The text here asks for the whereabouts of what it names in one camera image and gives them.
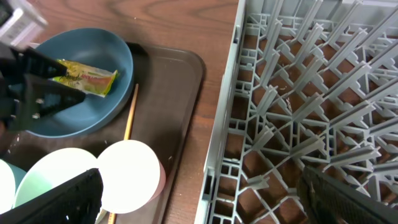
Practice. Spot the mint green bowl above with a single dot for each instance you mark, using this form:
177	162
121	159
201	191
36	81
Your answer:
52	170

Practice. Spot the light blue bowl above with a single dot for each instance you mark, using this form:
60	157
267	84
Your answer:
11	177

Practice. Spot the wooden chopstick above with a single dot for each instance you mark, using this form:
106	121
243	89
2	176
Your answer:
127	135

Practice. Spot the brown serving tray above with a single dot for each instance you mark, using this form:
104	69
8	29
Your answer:
169	81

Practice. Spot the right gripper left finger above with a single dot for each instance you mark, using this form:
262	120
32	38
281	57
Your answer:
77	200

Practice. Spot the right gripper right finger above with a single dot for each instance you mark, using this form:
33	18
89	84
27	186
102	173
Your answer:
327	200

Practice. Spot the pink cup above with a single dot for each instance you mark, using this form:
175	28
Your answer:
132	176

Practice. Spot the dark blue plate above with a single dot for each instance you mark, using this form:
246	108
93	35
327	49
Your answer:
97	48

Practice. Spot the grey dishwasher rack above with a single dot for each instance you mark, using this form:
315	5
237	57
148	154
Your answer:
307	83

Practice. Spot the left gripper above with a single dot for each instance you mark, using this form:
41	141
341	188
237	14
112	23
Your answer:
25	97

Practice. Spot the yellow snack wrapper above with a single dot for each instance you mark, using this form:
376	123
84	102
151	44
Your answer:
88	79

